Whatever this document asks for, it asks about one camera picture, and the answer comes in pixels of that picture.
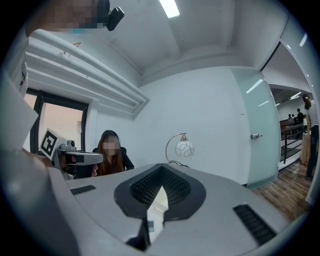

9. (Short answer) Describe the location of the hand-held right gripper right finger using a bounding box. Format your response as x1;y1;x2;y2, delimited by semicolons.
149;163;297;256

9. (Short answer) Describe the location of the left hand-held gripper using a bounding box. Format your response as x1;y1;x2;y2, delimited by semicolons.
38;127;105;180

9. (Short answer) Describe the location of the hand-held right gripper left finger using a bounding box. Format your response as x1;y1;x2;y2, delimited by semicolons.
66;163;163;252

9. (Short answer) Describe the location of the white organizer tray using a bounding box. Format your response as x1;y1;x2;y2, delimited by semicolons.
147;186;168;221

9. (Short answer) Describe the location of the person's left forearm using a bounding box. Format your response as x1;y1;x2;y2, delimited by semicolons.
23;147;55;168

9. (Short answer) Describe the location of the black framed window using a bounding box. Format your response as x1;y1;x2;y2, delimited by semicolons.
23;88;90;155

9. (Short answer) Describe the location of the white stepped cornice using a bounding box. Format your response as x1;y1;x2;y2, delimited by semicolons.
24;29;151;121

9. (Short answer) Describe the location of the white globe table lamp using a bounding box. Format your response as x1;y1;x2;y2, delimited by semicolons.
165;132;196;166

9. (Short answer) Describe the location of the person's white shirt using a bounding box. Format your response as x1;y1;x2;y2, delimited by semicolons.
0;29;40;154

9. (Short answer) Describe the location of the frosted glass door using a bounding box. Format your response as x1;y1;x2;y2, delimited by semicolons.
229;67;282;191

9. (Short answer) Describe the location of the black railing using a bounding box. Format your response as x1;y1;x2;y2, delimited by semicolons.
278;123;310;165

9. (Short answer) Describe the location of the person's head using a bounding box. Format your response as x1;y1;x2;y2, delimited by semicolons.
24;0;111;36

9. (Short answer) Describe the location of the ceiling light panel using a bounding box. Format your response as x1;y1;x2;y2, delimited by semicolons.
158;0;181;19

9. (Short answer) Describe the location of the black head-mounted camera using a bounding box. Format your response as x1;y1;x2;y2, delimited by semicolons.
98;0;126;32

